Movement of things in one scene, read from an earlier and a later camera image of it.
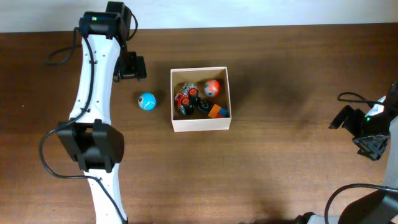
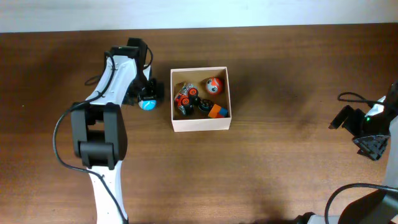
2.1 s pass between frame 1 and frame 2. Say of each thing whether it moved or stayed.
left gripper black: moved
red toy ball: moved
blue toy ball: stayed
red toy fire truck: stayed
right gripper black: stayed
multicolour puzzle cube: stayed
